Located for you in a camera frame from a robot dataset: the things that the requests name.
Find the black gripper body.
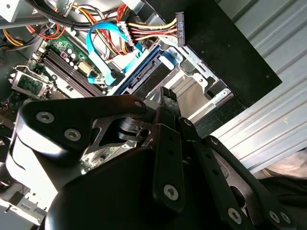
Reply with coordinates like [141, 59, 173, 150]
[45, 146, 260, 230]

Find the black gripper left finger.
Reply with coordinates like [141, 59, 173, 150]
[9, 86, 186, 214]

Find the red yellow black power wire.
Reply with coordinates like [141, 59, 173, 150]
[117, 11, 187, 52]

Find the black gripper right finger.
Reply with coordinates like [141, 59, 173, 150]
[169, 87, 299, 230]

